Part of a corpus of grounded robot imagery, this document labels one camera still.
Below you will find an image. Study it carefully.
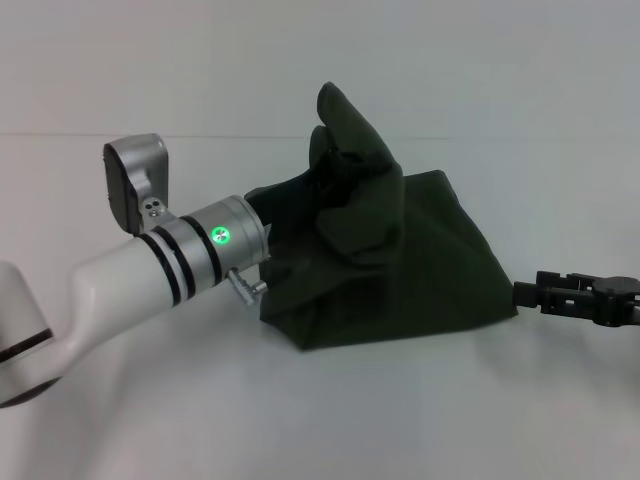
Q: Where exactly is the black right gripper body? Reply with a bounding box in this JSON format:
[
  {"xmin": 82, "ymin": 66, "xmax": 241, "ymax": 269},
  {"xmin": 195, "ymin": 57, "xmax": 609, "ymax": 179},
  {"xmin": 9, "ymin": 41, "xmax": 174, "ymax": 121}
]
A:
[{"xmin": 574, "ymin": 271, "xmax": 640, "ymax": 329}]

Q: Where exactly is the dark green shirt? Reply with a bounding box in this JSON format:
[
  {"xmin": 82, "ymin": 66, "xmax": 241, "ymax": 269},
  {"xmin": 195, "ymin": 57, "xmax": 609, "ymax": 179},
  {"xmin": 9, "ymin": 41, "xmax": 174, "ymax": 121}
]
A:
[{"xmin": 243, "ymin": 81, "xmax": 521, "ymax": 354}]

